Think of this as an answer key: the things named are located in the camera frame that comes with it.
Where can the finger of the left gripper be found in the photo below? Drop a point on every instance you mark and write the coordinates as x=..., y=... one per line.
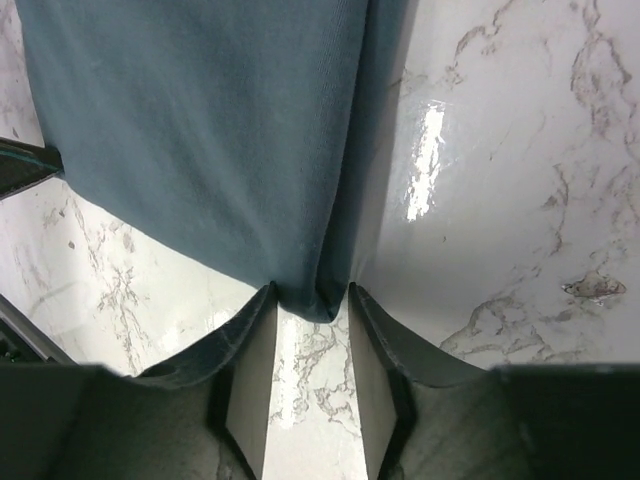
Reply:
x=24, y=166

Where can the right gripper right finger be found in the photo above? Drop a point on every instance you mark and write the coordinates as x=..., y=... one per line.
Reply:
x=389, y=361

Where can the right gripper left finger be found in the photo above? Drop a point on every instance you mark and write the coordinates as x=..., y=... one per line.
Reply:
x=236, y=361

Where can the blue-grey t shirt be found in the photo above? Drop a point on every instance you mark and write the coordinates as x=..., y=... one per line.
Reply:
x=238, y=133

